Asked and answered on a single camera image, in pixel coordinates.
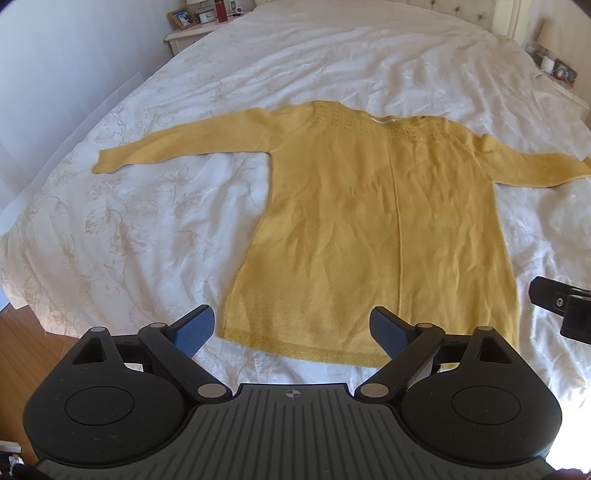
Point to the red bottle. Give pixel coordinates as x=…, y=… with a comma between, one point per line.
x=220, y=10

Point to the yellow knit sweater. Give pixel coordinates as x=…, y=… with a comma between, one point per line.
x=363, y=212

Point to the framed photo right nightstand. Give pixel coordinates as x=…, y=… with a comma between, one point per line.
x=564, y=73

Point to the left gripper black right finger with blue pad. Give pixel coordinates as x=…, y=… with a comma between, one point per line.
x=428, y=364

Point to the wooden picture frame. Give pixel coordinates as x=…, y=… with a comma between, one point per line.
x=182, y=18

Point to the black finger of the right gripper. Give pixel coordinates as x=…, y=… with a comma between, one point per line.
x=552, y=295

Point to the small white alarm clock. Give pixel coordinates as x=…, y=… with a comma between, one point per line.
x=206, y=16

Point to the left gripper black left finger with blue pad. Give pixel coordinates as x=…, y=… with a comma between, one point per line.
x=152, y=366

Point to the cream tufted headboard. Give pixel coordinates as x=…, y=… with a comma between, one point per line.
x=497, y=17

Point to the cream left nightstand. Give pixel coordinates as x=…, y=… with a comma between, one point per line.
x=178, y=40

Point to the white right nightstand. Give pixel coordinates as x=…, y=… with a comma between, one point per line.
x=575, y=104

